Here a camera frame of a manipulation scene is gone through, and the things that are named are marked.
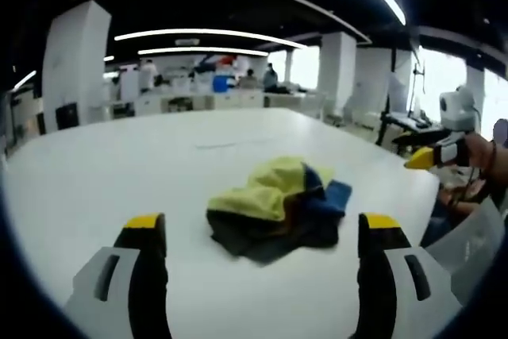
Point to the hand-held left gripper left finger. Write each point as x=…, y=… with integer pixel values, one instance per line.
x=119, y=291

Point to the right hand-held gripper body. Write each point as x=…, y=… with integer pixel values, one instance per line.
x=456, y=110

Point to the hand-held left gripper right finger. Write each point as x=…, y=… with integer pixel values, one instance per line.
x=401, y=295

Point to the yellow blue grey garment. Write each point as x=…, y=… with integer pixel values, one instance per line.
x=274, y=212

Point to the person's right hand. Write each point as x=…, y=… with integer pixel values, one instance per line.
x=478, y=156

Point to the black desk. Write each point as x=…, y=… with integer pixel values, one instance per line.
x=409, y=124

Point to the black monitor stand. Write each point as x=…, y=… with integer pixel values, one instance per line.
x=418, y=77

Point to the person's legs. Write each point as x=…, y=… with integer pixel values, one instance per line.
x=448, y=212

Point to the person's white clothing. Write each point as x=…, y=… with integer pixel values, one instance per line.
x=472, y=251

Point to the slim white pillar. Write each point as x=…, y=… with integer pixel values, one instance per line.
x=337, y=73

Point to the black cabinet box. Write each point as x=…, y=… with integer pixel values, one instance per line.
x=66, y=116

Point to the row of white counters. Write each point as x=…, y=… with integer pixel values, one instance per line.
x=198, y=102

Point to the blue container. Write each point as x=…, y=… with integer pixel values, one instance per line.
x=221, y=83

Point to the wide white pillar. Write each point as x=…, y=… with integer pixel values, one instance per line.
x=75, y=65

